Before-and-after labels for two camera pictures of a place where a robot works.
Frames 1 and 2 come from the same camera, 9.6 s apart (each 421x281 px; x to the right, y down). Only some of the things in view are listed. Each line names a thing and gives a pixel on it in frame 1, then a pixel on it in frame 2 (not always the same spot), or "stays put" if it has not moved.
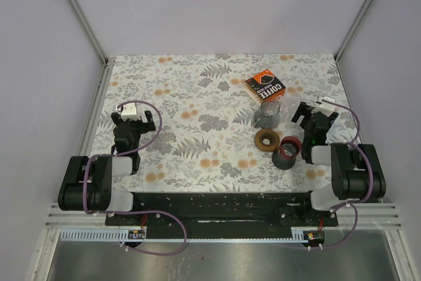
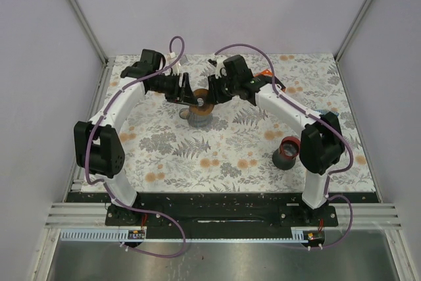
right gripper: [300, 110] → [214, 96]
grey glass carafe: [268, 116] → [198, 116]
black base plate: [229, 209] stays put
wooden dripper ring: [266, 140] → [202, 108]
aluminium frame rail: [79, 12] stays put
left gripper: [145, 127] → [187, 97]
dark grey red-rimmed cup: [285, 158] stays put
